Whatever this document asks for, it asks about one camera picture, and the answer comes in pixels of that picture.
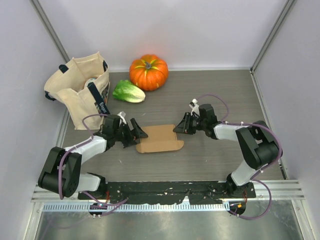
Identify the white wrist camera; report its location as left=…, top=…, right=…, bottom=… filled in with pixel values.
left=117, top=111, right=127, bottom=124
left=189, top=98, right=200, bottom=117

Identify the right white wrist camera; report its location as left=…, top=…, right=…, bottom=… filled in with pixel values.
left=189, top=98, right=200, bottom=117

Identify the purple cable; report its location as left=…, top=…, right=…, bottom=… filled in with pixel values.
left=57, top=113, right=130, bottom=218
left=196, top=93, right=283, bottom=221

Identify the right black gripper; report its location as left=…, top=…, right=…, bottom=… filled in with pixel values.
left=174, top=112, right=207, bottom=135

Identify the orange pumpkin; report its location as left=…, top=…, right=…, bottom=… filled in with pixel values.
left=129, top=54, right=169, bottom=91

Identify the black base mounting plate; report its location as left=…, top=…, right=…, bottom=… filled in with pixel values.
left=78, top=181, right=256, bottom=205

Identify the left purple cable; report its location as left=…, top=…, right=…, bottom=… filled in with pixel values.
left=57, top=113, right=130, bottom=218

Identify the beige canvas tote bag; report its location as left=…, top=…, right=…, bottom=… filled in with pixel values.
left=44, top=52, right=110, bottom=130

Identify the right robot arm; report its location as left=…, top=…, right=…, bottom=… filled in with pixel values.
left=173, top=103, right=283, bottom=198

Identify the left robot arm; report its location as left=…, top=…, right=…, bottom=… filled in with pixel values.
left=37, top=112, right=148, bottom=200

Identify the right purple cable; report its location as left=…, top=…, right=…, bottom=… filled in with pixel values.
left=196, top=93, right=283, bottom=221

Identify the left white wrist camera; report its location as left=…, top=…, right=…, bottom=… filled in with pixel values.
left=117, top=111, right=127, bottom=124

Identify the green lettuce head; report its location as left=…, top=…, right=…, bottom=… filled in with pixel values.
left=112, top=79, right=146, bottom=103

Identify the brown cardboard paper box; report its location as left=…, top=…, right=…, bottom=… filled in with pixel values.
left=136, top=124, right=184, bottom=154

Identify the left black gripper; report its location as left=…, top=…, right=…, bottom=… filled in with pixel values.
left=113, top=118, right=147, bottom=148

